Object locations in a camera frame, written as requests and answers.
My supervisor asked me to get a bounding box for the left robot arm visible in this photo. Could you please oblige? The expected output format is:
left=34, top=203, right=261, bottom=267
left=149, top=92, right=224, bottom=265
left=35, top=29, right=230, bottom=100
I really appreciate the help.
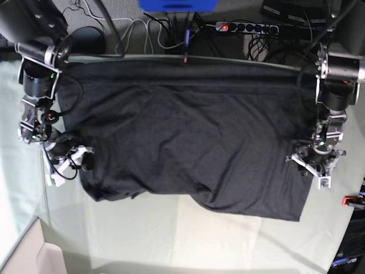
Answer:
left=287, top=1, right=364, bottom=189

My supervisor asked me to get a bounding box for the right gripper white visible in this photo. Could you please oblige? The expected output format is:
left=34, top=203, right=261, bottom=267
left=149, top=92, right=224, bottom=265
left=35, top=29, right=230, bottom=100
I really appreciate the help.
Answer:
left=42, top=146, right=95, bottom=187

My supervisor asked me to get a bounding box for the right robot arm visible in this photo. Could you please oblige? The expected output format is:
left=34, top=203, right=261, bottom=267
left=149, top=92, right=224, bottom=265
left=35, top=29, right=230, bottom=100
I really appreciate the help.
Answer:
left=1, top=1, right=94, bottom=187

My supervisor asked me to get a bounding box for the black t-shirt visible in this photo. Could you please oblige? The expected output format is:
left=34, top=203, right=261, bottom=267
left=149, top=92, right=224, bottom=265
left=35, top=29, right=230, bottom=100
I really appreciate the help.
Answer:
left=64, top=61, right=315, bottom=221

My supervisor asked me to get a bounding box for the blue plastic box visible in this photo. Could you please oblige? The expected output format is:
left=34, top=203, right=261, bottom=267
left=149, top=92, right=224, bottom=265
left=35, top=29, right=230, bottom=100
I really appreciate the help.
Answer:
left=138, top=0, right=218, bottom=12

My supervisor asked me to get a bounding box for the white cable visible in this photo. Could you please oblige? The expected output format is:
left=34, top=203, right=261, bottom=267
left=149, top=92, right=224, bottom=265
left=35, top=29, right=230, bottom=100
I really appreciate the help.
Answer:
left=81, top=0, right=172, bottom=55

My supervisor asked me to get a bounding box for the beige side table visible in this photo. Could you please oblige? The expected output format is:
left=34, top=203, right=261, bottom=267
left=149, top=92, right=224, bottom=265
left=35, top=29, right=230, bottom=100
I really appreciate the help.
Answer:
left=1, top=217, right=67, bottom=274

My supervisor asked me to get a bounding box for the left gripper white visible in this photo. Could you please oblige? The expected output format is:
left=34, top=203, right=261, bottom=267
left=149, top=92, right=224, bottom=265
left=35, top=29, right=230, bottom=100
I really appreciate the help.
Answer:
left=286, top=148, right=346, bottom=189

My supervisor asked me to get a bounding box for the red black clamp right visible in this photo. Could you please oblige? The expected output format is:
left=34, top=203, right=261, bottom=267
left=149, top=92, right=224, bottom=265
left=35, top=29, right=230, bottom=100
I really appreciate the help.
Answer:
left=342, top=195, right=365, bottom=210

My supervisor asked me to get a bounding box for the black power strip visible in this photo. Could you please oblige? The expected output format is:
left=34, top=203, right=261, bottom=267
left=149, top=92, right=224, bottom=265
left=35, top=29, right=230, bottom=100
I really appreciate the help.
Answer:
left=215, top=21, right=279, bottom=36

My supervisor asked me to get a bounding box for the black round base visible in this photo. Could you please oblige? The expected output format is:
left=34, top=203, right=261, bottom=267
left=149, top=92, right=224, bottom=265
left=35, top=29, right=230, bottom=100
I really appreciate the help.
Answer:
left=70, top=26, right=106, bottom=55

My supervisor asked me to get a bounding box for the light green table cloth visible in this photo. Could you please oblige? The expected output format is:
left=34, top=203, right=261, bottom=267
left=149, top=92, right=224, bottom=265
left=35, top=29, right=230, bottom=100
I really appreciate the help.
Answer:
left=1, top=61, right=364, bottom=273

